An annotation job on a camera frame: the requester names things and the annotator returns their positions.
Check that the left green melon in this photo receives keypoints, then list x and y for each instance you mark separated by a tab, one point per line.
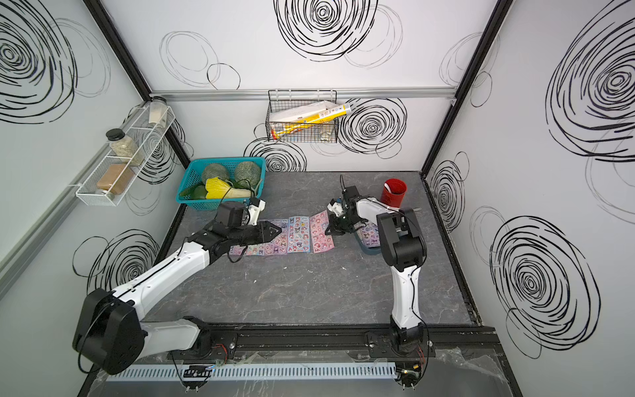
215	170

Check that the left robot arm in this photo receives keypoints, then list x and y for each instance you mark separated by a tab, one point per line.
130	303

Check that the right green melon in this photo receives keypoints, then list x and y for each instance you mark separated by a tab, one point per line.
247	175

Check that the yellow foil box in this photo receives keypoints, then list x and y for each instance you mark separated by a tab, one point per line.
317	124

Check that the pink My Melody sticker sheet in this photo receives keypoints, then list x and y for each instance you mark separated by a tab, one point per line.
321	242

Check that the black lid spice jar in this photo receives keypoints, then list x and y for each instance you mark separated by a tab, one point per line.
121	144

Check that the teal plastic basket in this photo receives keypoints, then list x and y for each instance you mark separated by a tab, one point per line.
193	174

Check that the white wire wall shelf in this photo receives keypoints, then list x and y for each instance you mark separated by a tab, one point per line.
138	160

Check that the white slotted cable duct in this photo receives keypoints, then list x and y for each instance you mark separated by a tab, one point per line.
268	371

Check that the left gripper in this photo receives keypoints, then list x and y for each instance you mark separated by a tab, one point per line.
267	237

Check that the green toy cucumber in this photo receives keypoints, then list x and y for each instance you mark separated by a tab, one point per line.
197	192

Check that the green melon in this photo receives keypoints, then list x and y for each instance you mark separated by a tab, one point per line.
247	175
215	170

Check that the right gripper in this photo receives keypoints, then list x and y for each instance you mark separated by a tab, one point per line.
335	227

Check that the red cup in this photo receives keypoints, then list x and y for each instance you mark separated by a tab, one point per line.
393	192

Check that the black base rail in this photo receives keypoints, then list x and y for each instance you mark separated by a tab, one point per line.
302	341

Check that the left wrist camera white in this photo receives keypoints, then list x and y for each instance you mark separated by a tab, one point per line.
255	208

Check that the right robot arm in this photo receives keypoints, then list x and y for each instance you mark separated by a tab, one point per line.
402	247

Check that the white paper package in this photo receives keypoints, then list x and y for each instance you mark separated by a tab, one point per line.
298	113

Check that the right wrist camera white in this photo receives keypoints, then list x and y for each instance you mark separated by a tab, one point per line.
335	208

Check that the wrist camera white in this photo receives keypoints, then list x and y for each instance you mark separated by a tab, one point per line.
255	208
335	208

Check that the purple Kuromi sticker sheet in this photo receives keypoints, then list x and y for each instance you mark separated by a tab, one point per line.
236	250

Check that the black wire wall basket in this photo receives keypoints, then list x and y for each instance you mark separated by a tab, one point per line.
280	99

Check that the dark teal storage box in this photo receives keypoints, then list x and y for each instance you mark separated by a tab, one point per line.
367	251

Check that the purple holographic Kuromi sheet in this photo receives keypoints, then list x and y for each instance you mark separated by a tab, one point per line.
369	236

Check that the clear lid jar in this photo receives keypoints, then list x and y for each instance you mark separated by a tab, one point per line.
158	111

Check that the blue glitter sticker sheet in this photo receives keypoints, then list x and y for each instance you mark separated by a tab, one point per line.
279	245

